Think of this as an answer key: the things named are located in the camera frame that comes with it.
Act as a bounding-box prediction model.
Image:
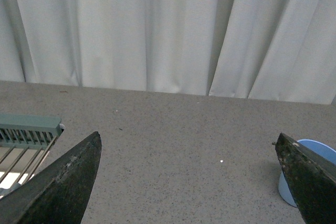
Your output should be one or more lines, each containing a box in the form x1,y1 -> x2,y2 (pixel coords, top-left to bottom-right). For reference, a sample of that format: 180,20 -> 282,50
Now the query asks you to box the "grey-white curtain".
1,0 -> 335,104

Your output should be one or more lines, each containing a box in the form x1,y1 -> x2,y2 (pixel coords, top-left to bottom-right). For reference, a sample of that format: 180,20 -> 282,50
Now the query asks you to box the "green dish rack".
1,114 -> 64,197

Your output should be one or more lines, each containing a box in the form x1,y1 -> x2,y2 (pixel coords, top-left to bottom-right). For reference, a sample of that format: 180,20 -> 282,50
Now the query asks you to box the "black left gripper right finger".
274,133 -> 335,223

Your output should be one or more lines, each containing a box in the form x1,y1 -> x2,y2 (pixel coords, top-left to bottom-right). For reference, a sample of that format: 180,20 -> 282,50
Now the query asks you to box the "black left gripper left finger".
1,132 -> 102,223

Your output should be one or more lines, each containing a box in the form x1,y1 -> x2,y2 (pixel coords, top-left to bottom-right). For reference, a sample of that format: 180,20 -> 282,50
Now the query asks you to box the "light blue cup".
278,139 -> 336,207

